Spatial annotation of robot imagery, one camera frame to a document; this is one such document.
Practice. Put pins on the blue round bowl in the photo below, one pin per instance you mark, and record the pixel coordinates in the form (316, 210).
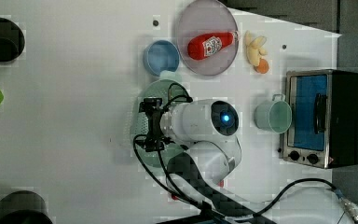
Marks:
(161, 56)

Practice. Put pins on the mint green mug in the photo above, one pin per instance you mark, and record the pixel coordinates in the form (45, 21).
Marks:
(274, 115)

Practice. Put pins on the red ketchup bottle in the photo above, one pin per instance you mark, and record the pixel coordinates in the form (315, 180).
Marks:
(207, 45)

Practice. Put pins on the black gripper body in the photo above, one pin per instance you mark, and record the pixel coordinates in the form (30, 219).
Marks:
(155, 139)

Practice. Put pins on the mint green plastic strainer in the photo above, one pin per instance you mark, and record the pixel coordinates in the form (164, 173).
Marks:
(166, 87)

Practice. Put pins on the black cylinder upper left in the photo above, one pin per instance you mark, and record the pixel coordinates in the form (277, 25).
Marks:
(12, 41)

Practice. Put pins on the black cylinder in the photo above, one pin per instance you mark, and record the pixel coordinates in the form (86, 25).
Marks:
(24, 207)
(12, 41)

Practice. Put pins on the small orange toy fruit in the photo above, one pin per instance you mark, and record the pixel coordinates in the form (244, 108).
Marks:
(263, 67)

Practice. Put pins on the black silver toaster oven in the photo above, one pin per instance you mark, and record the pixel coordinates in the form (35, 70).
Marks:
(324, 129)

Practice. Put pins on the dark red toy strawberry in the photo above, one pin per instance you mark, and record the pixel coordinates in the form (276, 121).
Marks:
(175, 198)

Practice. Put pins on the black cylinder lower left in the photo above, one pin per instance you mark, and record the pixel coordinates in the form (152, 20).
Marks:
(24, 207)

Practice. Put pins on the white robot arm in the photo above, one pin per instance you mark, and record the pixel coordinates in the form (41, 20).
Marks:
(206, 131)

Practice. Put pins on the grey round plate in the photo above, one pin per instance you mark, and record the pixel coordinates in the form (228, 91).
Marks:
(205, 17)

